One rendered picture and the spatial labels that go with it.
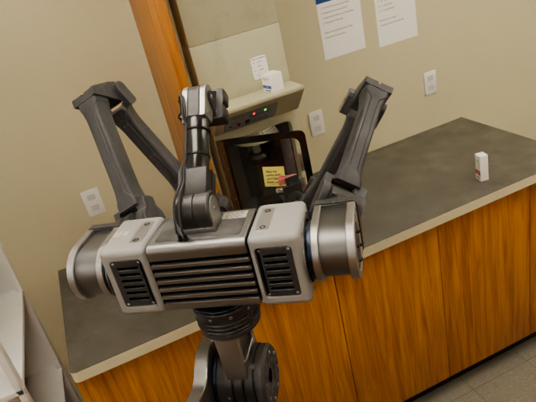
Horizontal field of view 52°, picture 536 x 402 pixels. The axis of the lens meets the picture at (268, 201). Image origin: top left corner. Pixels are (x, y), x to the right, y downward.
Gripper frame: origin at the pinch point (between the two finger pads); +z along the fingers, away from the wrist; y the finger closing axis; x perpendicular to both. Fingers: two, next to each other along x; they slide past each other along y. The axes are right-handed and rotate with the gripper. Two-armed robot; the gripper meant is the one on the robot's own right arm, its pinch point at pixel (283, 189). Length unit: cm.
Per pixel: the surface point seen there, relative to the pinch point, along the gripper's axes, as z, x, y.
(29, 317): 58, 103, -43
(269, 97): 5.4, -3.8, 30.7
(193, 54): 17, 14, 49
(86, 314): 15, 76, -26
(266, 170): 6.4, 2.4, 6.1
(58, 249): 59, 81, -19
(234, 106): 7.5, 8.0, 31.0
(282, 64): 16.8, -15.2, 37.0
